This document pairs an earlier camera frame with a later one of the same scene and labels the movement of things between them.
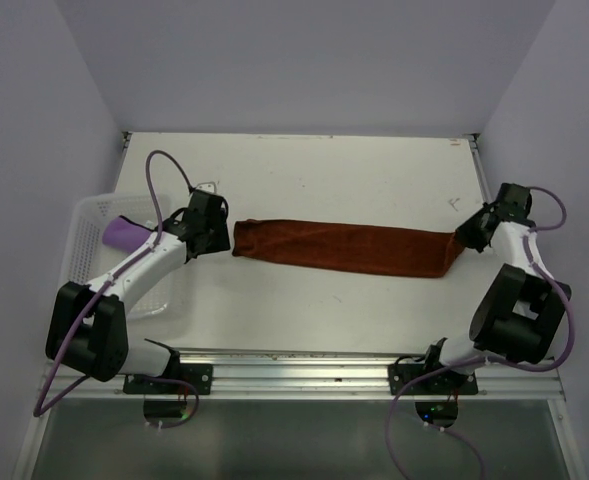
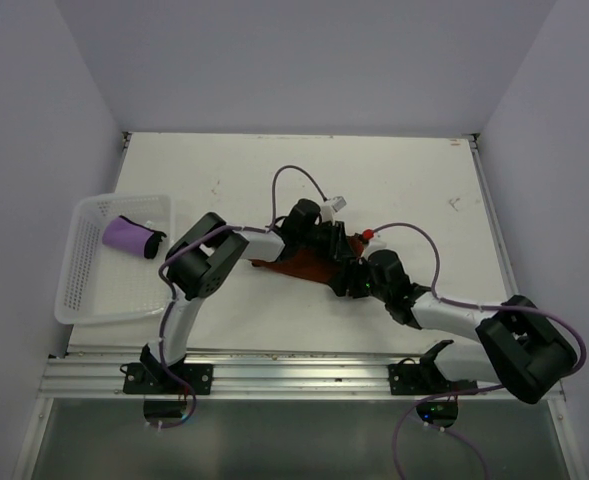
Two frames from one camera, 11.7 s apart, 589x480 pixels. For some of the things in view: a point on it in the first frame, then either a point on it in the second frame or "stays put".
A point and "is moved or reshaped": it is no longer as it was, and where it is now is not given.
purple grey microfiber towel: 122,234 stays put
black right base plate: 443,383 stays put
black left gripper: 221,241 -> 337,241
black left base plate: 198,375 stays put
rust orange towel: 362,249 is moved or reshaped
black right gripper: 465,234 -> 348,275
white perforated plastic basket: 85,254 stays put
